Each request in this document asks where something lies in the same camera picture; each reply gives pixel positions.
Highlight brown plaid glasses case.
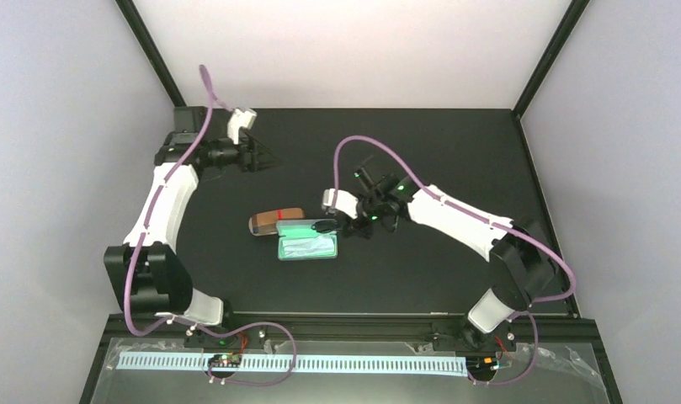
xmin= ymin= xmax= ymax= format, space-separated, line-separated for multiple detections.
xmin=247 ymin=207 xmax=305 ymax=237

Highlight blue-grey glasses case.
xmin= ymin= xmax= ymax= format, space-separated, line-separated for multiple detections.
xmin=276 ymin=219 xmax=339 ymax=261

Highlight black sunglasses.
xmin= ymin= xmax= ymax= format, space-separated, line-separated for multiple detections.
xmin=311 ymin=220 xmax=342 ymax=234

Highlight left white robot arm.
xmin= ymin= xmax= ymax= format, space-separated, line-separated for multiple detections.
xmin=103 ymin=106 xmax=278 ymax=336

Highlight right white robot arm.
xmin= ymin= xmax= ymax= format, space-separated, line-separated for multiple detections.
xmin=322 ymin=167 xmax=560 ymax=353

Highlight right small circuit board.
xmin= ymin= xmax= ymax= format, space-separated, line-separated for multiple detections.
xmin=467 ymin=358 xmax=501 ymax=372

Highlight small circuit board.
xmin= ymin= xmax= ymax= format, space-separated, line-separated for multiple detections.
xmin=207 ymin=353 xmax=242 ymax=370
xmin=467 ymin=358 xmax=501 ymax=372

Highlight left small circuit board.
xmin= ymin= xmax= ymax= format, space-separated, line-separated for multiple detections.
xmin=207 ymin=353 xmax=242 ymax=370

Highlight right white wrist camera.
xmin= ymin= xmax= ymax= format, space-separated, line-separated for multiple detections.
xmin=322 ymin=189 xmax=359 ymax=220

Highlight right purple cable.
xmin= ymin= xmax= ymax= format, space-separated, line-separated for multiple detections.
xmin=333 ymin=135 xmax=577 ymax=387

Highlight purple cable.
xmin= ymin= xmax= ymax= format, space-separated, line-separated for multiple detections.
xmin=333 ymin=135 xmax=577 ymax=387
xmin=121 ymin=64 xmax=298 ymax=387

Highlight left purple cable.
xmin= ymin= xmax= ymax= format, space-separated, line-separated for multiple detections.
xmin=121 ymin=64 xmax=298 ymax=387

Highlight white slotted cable duct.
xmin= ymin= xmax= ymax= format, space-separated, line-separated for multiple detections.
xmin=113 ymin=352 xmax=468 ymax=377

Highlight left black frame post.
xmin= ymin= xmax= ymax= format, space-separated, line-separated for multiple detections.
xmin=114 ymin=0 xmax=187 ymax=107

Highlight black frame post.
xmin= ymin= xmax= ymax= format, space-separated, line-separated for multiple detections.
xmin=512 ymin=0 xmax=590 ymax=120
xmin=114 ymin=0 xmax=187 ymax=107

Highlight black front frame rail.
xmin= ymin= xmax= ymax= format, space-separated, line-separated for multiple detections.
xmin=79 ymin=311 xmax=623 ymax=403

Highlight right black frame post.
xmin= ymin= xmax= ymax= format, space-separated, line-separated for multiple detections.
xmin=512 ymin=0 xmax=590 ymax=120

